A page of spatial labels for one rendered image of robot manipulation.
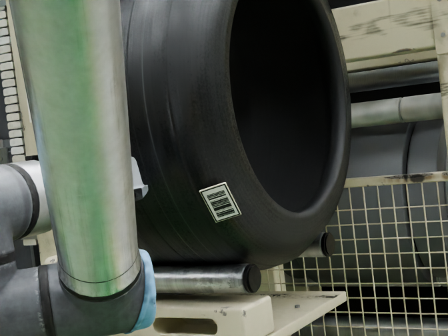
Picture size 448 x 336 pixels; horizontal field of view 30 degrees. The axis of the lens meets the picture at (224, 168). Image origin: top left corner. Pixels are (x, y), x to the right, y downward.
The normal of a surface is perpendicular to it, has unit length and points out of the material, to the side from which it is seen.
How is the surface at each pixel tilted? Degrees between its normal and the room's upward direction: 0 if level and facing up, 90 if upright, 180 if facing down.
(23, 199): 86
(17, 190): 71
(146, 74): 81
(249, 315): 90
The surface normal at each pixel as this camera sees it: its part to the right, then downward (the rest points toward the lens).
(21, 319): 0.18, 0.06
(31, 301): 0.12, -0.29
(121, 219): 0.73, 0.51
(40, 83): -0.48, 0.63
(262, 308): 0.85, -0.07
